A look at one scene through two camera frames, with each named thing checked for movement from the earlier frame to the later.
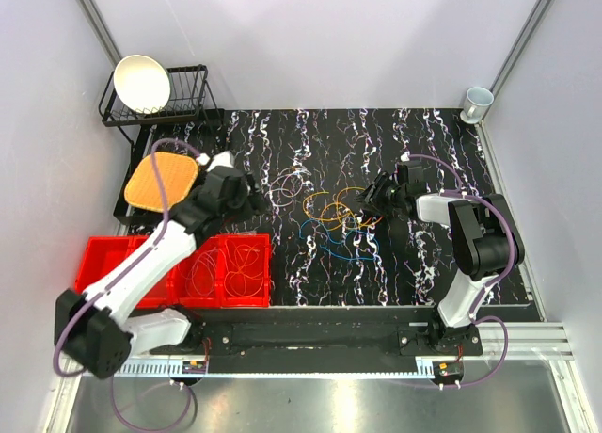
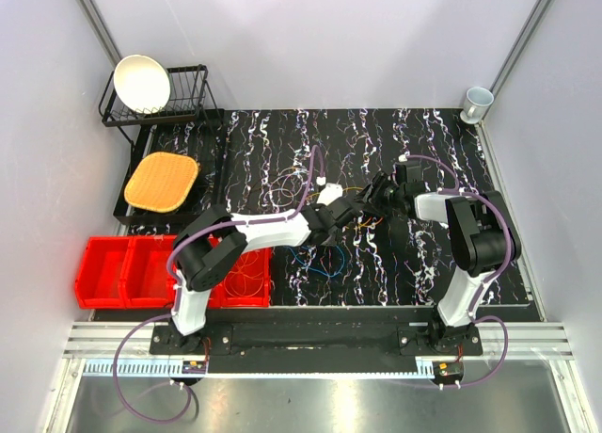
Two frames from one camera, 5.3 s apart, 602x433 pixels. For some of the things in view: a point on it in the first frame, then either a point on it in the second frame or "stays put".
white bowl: x=141 y=84 stays put
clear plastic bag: x=244 y=263 stays put
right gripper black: x=367 y=195 stays put
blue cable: x=343 y=240 → x=314 y=268
